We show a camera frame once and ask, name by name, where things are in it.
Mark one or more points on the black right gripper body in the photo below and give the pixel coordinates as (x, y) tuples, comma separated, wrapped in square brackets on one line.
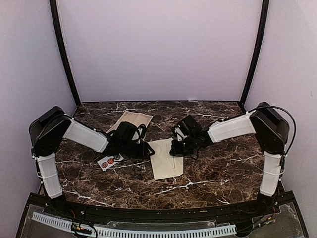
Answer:
[(189, 146)]

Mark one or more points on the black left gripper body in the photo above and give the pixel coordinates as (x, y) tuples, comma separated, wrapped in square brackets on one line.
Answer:
[(132, 152)]

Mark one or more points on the cream paper envelope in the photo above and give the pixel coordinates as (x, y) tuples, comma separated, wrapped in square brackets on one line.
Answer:
[(163, 164)]

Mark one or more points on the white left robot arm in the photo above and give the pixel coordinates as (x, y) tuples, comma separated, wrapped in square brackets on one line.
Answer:
[(49, 130)]

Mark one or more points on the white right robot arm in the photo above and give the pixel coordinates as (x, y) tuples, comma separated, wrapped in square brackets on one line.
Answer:
[(270, 128)]

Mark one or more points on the white sticker sheet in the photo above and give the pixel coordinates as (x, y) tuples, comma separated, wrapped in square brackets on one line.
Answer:
[(108, 162)]

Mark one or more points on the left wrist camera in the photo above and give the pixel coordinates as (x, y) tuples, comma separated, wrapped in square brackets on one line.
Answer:
[(140, 134)]

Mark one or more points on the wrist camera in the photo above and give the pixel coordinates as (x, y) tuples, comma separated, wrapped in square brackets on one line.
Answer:
[(180, 136), (140, 134)]

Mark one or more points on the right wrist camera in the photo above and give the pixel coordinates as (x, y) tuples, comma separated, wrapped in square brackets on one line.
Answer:
[(180, 136)]

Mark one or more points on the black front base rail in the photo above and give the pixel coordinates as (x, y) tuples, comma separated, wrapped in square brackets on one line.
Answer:
[(236, 213)]

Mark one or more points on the white slotted cable duct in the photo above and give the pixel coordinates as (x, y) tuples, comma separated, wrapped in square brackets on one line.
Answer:
[(115, 229)]

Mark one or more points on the black left corner post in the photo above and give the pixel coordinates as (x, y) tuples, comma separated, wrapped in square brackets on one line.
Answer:
[(62, 51)]

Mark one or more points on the black corner post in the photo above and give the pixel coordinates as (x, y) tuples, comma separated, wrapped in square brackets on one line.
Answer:
[(62, 51), (256, 53)]

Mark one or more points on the black right corner post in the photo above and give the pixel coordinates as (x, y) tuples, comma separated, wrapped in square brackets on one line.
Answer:
[(256, 53)]

